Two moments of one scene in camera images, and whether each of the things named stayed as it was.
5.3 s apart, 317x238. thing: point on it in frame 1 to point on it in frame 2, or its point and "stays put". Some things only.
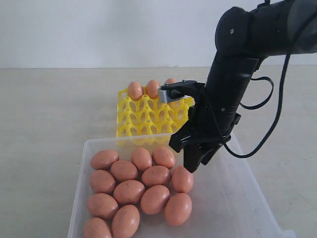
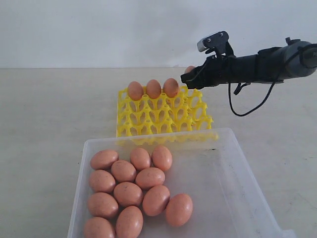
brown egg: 134,90 stays put
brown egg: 182,179 to 188,69
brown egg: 141,158 stays put
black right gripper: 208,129 to 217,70
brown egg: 152,89 stays put
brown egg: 154,199 stays put
